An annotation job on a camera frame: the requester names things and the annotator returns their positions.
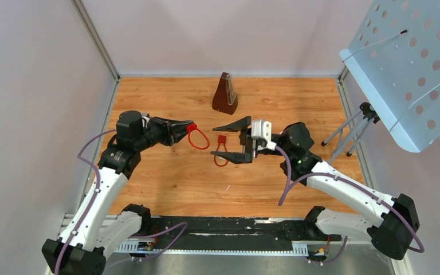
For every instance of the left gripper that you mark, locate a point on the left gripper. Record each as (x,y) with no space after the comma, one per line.
(173,130)

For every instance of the brown wooden metronome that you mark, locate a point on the brown wooden metronome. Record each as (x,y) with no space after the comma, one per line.
(225,99)

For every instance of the red cable lock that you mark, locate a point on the red cable lock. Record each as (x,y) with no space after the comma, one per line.
(221,143)
(197,138)

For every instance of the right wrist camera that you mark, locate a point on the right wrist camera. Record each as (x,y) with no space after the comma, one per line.
(261,133)

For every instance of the white cable duct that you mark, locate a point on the white cable duct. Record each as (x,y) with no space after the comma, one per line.
(250,246)

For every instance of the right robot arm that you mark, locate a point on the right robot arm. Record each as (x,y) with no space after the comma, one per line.
(390,223)

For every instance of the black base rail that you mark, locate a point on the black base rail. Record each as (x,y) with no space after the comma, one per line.
(211,228)

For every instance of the blue perforated metal stand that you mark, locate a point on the blue perforated metal stand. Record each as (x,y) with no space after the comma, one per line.
(395,59)

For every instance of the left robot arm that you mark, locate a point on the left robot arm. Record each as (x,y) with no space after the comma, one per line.
(84,246)

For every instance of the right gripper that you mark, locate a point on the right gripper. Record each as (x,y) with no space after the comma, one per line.
(246,140)

